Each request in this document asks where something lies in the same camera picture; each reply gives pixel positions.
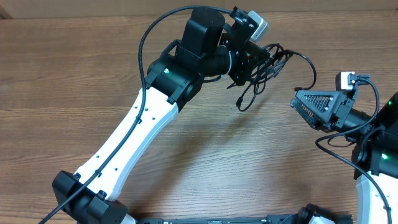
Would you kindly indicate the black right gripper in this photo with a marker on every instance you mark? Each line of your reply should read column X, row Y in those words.
column 334, row 103

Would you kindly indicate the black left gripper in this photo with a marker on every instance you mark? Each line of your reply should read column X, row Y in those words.
column 251, row 55

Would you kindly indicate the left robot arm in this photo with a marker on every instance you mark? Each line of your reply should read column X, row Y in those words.
column 209, row 49

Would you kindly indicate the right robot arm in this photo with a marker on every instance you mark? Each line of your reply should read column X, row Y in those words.
column 375, row 151

